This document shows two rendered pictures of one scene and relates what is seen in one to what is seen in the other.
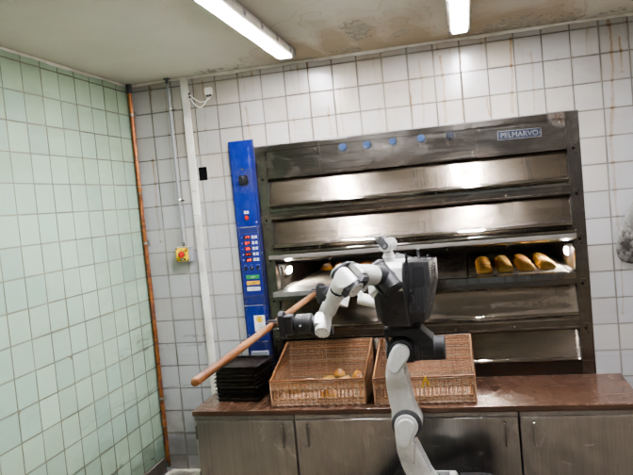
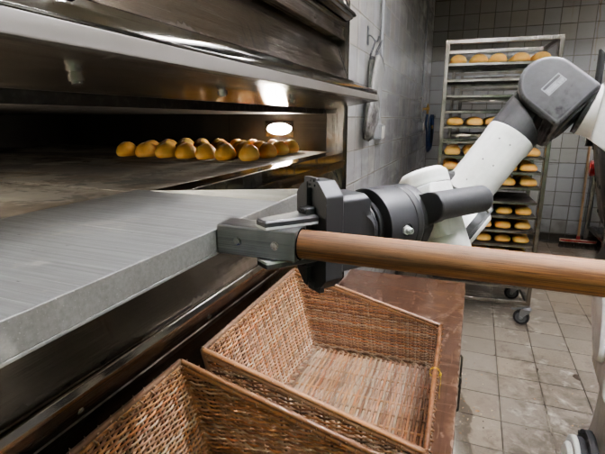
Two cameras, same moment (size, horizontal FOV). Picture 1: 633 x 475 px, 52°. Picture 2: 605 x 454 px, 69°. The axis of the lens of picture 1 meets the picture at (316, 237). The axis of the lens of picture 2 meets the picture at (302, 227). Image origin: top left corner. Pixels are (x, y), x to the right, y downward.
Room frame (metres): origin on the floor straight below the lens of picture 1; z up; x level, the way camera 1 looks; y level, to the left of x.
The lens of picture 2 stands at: (3.64, 0.47, 1.32)
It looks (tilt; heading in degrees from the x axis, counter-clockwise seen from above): 14 degrees down; 278
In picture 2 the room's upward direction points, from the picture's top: straight up
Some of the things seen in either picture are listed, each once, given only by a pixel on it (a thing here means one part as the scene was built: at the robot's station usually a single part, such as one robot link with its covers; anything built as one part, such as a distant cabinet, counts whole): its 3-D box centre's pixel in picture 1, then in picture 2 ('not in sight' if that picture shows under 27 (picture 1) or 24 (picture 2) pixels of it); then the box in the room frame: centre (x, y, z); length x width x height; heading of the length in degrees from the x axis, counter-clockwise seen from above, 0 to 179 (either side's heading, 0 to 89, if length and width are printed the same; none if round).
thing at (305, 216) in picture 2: not in sight; (286, 216); (3.72, 0.03, 1.22); 0.06 x 0.03 x 0.02; 42
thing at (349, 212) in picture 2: (326, 293); (354, 228); (3.65, -0.03, 1.20); 0.12 x 0.10 x 0.13; 42
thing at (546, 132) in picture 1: (408, 147); not in sight; (3.97, -0.61, 1.99); 1.80 x 0.08 x 0.21; 77
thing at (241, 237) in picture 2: not in sight; (261, 239); (3.74, 0.03, 1.20); 0.09 x 0.04 x 0.03; 167
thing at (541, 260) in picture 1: (512, 262); (213, 147); (4.24, -1.27, 1.21); 0.61 x 0.48 x 0.06; 167
